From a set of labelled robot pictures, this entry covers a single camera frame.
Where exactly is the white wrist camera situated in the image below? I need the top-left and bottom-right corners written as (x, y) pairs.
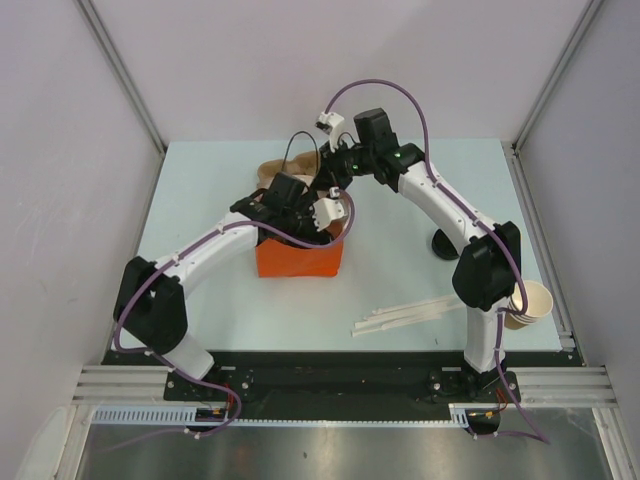
top-left (315, 112), bottom-right (345, 152)
top-left (311, 187), bottom-right (349, 231)

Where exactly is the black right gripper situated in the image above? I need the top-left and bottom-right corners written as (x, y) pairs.
top-left (312, 138), bottom-right (376, 192)

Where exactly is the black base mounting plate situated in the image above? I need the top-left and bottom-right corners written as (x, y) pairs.
top-left (102, 349), bottom-right (584, 416)

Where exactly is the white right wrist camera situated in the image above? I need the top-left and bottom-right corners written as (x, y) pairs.
top-left (315, 112), bottom-right (345, 152)

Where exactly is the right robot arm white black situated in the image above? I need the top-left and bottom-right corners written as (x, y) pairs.
top-left (313, 108), bottom-right (523, 401)

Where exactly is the orange paper bag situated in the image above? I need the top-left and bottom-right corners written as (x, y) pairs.
top-left (252, 131), bottom-right (354, 279)

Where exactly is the stack of paper cups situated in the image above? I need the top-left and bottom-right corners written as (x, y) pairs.
top-left (505, 280), bottom-right (554, 330)

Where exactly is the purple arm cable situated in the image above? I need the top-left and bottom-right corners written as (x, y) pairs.
top-left (113, 189), bottom-right (357, 444)
top-left (324, 78), bottom-right (550, 445)

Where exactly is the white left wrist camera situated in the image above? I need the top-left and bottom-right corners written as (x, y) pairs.
top-left (311, 187), bottom-right (349, 231)

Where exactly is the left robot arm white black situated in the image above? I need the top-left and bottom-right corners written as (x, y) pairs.
top-left (113, 173), bottom-right (331, 400)

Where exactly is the white slotted cable duct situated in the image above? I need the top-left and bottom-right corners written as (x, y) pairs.
top-left (91, 405), bottom-right (469, 428)

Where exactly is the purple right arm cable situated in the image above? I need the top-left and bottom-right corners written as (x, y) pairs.
top-left (324, 78), bottom-right (550, 445)

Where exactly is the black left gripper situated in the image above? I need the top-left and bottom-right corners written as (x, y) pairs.
top-left (280, 191), bottom-right (334, 263)

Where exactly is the aluminium frame rail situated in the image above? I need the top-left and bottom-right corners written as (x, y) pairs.
top-left (514, 367), bottom-right (616, 407)

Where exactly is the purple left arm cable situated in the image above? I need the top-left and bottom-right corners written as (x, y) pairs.
top-left (113, 189), bottom-right (357, 444)

